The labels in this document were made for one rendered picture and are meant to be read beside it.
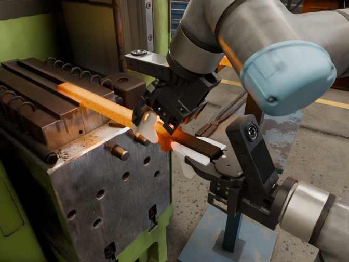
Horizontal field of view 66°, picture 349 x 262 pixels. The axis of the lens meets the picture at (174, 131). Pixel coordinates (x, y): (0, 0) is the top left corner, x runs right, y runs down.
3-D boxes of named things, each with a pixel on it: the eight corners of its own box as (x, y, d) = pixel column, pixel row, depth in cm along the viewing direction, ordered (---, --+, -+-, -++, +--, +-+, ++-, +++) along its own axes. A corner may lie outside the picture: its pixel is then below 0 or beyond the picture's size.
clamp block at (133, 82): (148, 101, 81) (147, 80, 78) (127, 112, 76) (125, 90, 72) (122, 90, 88) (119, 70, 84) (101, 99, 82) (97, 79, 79)
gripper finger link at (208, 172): (179, 167, 44) (227, 191, 40) (179, 160, 44) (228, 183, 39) (195, 153, 48) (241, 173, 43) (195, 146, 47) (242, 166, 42)
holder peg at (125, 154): (131, 157, 68) (130, 149, 67) (122, 163, 66) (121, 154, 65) (120, 151, 70) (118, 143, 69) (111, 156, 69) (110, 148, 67)
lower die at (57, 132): (117, 117, 74) (113, 88, 69) (49, 152, 61) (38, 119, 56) (39, 78, 96) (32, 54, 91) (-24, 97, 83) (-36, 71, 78)
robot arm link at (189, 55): (168, 20, 34) (204, 10, 39) (156, 48, 38) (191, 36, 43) (210, 60, 33) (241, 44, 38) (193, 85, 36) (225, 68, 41)
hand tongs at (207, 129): (258, 79, 133) (259, 77, 132) (267, 81, 131) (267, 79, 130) (194, 136, 92) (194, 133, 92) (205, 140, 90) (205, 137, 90)
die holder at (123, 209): (170, 206, 104) (169, 104, 80) (87, 285, 80) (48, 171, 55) (83, 150, 134) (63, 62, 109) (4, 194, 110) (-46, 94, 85)
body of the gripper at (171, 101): (168, 139, 45) (201, 90, 36) (134, 103, 46) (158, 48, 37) (195, 120, 50) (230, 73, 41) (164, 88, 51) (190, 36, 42)
